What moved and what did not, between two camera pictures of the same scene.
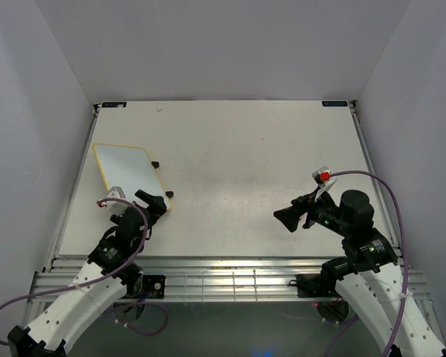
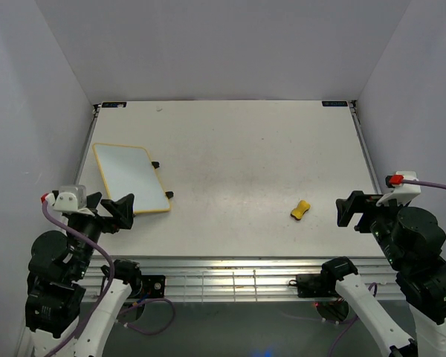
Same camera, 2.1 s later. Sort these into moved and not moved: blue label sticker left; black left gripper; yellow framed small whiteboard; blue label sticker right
Moved: black left gripper
Not moved: blue label sticker right; blue label sticker left; yellow framed small whiteboard
